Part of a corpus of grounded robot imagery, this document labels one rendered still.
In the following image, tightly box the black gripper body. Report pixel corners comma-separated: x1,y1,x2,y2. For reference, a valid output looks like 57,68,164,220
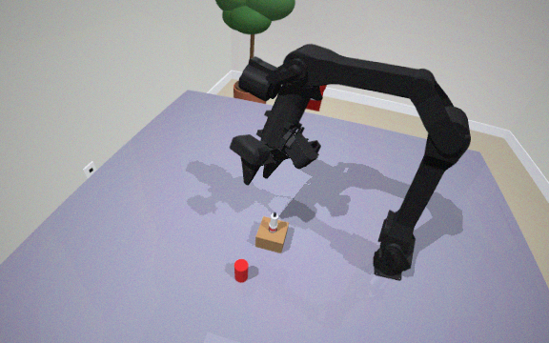
230,107,302,166

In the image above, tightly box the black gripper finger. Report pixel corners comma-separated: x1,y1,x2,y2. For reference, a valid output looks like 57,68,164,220
263,150,290,179
240,156,270,186

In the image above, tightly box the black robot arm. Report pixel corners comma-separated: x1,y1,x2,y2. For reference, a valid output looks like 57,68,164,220
238,44,471,281

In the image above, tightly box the tan wooden block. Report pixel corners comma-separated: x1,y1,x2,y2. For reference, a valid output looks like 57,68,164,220
255,216,289,253

